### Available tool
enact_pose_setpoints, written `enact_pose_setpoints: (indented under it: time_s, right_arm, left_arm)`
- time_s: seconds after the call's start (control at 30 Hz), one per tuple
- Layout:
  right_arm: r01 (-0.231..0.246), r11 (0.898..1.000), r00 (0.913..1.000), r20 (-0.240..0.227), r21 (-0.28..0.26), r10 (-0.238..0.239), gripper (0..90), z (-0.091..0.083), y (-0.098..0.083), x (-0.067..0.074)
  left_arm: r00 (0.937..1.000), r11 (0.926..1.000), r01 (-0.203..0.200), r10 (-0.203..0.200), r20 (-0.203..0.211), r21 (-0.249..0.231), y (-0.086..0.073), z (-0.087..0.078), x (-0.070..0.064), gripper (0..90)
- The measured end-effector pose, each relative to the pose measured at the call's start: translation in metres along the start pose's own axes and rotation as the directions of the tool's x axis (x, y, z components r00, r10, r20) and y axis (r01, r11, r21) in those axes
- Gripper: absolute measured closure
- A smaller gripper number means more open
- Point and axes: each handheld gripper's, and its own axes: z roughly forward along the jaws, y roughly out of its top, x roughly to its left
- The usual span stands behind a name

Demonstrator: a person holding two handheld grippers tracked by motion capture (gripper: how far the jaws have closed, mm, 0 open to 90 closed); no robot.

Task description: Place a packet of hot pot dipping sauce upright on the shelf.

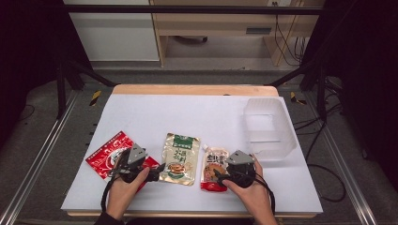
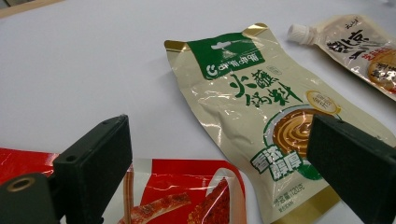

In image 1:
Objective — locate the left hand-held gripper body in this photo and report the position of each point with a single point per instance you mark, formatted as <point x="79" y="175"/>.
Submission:
<point x="136" y="153"/>

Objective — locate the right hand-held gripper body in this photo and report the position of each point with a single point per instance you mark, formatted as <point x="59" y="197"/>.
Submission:
<point x="239" y="157"/>

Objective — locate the spouted orange sauce pouch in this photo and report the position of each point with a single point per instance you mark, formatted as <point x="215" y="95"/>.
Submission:
<point x="211" y="162"/>

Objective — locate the green and gold sauce pouch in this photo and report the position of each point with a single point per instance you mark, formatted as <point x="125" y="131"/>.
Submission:
<point x="180" y="156"/>

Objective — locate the red sauce packet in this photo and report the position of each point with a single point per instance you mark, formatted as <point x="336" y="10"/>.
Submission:
<point x="104" y="157"/>

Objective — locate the translucent plastic container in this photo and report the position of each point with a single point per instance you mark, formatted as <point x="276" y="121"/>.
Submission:
<point x="269" y="131"/>

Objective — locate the person's right hand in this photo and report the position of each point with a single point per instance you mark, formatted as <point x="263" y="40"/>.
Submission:
<point x="256" y="197"/>

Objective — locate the person's left hand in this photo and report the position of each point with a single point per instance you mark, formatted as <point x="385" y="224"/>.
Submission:
<point x="120" y="195"/>

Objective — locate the white table cover sheet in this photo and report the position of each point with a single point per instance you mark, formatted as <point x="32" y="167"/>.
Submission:
<point x="187" y="118"/>

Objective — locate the yellow and black tape mark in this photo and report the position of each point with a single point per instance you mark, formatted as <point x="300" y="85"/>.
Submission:
<point x="294" y="97"/>

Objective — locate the wooden table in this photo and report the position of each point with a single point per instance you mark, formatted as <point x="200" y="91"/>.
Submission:
<point x="187" y="89"/>

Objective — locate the white cabinet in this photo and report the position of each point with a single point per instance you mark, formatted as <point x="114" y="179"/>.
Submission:
<point x="115" y="34"/>

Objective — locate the light wooden desk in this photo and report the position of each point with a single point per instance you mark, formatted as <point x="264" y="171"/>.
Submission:
<point x="212" y="23"/>

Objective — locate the dark curtain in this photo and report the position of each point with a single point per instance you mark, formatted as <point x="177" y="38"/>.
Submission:
<point x="28" y="47"/>
<point x="369" y="62"/>

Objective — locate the black horizontal frame bar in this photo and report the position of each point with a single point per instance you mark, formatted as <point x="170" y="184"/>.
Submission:
<point x="187" y="9"/>

